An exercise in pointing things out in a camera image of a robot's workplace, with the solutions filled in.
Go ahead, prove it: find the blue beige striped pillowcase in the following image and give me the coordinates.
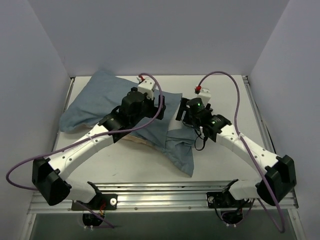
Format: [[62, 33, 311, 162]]
[[59, 70, 196, 177]]

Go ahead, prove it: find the white pillow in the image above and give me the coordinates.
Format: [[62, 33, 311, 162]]
[[168, 104, 187, 131]]

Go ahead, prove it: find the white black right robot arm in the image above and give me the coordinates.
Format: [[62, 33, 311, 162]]
[[176, 97, 297, 207]]

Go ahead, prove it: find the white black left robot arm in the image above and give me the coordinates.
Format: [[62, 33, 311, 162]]
[[32, 87, 166, 210]]

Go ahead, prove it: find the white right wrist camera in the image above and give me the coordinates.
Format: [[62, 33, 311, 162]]
[[194, 85, 212, 105]]

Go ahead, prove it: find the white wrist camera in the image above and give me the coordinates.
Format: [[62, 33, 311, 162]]
[[194, 85, 212, 105], [137, 77, 156, 100]]

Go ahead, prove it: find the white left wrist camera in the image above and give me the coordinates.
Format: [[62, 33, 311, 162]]
[[137, 77, 156, 100]]

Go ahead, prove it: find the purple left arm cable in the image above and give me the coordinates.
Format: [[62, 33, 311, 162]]
[[5, 72, 166, 229]]

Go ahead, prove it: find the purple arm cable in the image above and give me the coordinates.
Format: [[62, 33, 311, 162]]
[[5, 72, 166, 229], [198, 70, 287, 234]]

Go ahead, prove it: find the aluminium table edge rail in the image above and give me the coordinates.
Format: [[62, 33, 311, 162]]
[[55, 77, 75, 141]]

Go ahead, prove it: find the aluminium right side rail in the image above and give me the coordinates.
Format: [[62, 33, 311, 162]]
[[242, 75, 276, 154]]

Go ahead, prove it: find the aluminium front frame rail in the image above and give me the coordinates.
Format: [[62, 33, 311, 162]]
[[27, 181, 298, 214]]

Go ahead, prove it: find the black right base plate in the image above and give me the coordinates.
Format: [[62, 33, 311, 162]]
[[206, 191, 251, 209]]

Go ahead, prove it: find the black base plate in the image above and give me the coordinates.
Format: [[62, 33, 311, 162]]
[[206, 191, 251, 209], [81, 193, 118, 211]]

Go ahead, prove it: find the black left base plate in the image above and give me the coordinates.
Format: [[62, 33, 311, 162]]
[[81, 193, 118, 211]]

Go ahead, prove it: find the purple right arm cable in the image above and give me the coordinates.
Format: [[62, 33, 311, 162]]
[[198, 70, 287, 234]]

